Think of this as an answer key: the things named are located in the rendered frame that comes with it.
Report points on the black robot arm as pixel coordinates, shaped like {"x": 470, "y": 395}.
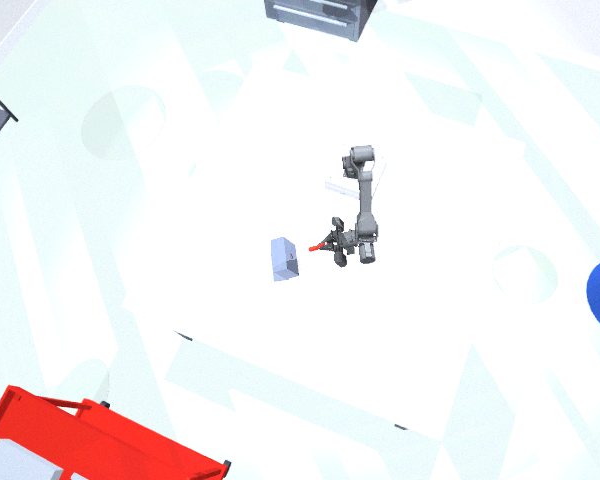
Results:
{"x": 366, "y": 225}

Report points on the red peg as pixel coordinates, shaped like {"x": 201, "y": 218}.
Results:
{"x": 313, "y": 248}

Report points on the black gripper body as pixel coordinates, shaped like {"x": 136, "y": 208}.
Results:
{"x": 344, "y": 240}

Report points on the blue-grey sloped panel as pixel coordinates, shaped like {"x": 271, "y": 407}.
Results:
{"x": 284, "y": 259}

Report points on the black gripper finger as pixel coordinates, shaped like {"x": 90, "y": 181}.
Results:
{"x": 327, "y": 247}
{"x": 329, "y": 239}

